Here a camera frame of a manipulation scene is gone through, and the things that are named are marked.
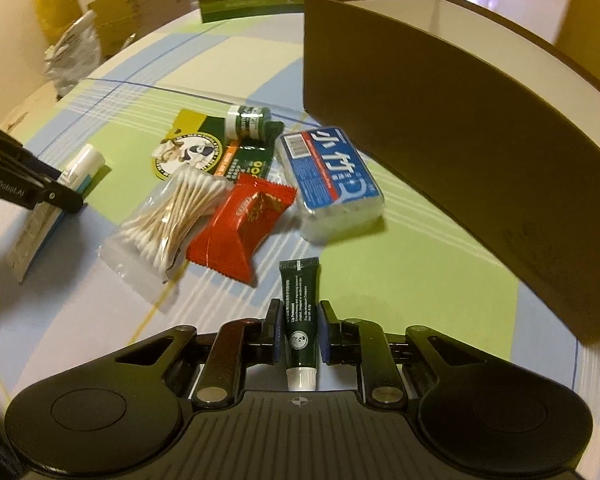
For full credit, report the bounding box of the carton with handle cutout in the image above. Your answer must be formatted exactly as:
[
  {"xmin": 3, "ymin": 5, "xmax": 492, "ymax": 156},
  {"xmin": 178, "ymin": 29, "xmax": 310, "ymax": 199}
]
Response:
[{"xmin": 74, "ymin": 0, "xmax": 136, "ymax": 59}]

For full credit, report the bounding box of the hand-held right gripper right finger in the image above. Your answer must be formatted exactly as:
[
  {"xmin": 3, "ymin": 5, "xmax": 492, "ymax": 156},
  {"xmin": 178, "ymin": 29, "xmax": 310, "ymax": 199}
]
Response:
[{"xmin": 319, "ymin": 300, "xmax": 482, "ymax": 408}]

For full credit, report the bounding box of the brown cardboard box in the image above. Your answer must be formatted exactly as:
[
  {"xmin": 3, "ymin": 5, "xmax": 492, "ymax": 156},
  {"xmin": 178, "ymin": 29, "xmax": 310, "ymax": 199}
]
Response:
[{"xmin": 302, "ymin": 0, "xmax": 600, "ymax": 346}]

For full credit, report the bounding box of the yellow green card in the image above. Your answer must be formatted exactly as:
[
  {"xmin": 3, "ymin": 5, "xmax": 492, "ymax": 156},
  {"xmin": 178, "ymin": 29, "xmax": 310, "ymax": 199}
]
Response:
[{"xmin": 152, "ymin": 108, "xmax": 286, "ymax": 182}]

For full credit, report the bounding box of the blue tissue packet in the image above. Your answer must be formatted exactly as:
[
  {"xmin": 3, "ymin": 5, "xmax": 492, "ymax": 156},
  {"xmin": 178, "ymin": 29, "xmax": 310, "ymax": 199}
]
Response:
[{"xmin": 274, "ymin": 126, "xmax": 385, "ymax": 244}]

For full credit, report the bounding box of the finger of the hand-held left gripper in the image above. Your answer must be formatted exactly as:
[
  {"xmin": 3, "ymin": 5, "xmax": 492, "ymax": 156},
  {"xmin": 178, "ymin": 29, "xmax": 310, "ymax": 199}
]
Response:
[{"xmin": 0, "ymin": 115, "xmax": 85, "ymax": 214}]

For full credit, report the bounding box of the crinkled white plastic bag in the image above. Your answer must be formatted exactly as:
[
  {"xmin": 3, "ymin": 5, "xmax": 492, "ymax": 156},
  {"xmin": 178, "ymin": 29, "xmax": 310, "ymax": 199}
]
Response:
[{"xmin": 43, "ymin": 12, "xmax": 104, "ymax": 99}]

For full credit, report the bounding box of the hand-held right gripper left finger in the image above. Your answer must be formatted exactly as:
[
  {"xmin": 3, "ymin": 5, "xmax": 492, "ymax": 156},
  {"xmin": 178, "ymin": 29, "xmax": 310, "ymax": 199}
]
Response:
[{"xmin": 112, "ymin": 299, "xmax": 285, "ymax": 408}]

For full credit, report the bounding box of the desktop with checked tablecloth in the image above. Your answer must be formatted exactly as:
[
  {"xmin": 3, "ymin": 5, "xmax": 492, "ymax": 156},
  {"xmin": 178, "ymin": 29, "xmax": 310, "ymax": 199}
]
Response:
[{"xmin": 0, "ymin": 0, "xmax": 582, "ymax": 413}]

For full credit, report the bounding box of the small green white jar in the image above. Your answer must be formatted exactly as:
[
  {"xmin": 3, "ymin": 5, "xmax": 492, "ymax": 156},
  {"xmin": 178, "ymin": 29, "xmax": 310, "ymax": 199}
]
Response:
[{"xmin": 224, "ymin": 103, "xmax": 272, "ymax": 140}]

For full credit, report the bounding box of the dark green tube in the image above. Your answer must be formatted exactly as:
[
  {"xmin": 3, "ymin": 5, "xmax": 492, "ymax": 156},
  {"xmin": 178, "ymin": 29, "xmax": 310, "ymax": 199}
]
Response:
[{"xmin": 278, "ymin": 256, "xmax": 321, "ymax": 392}]

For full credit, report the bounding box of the red candy packet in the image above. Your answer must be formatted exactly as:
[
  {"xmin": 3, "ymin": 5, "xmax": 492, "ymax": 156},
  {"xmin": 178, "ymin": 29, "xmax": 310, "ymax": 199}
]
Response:
[{"xmin": 185, "ymin": 173, "xmax": 299, "ymax": 287}]

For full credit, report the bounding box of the cotton swab bag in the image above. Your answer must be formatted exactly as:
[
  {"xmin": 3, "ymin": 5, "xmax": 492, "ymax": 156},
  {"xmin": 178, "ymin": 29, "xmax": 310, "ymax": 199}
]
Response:
[{"xmin": 98, "ymin": 165, "xmax": 234, "ymax": 307}]

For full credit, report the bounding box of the blue white tube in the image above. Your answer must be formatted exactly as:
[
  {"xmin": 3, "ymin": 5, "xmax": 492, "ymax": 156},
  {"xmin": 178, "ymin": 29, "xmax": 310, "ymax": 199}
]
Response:
[{"xmin": 7, "ymin": 143, "xmax": 107, "ymax": 286}]

